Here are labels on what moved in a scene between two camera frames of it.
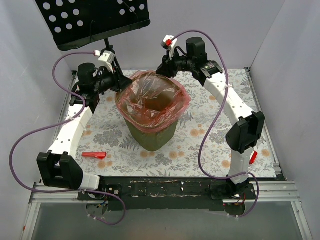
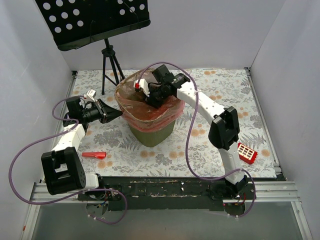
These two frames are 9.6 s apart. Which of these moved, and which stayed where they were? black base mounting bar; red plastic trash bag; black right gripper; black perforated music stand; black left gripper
Moved: black right gripper; black left gripper
Stayed: red plastic trash bag; black perforated music stand; black base mounting bar
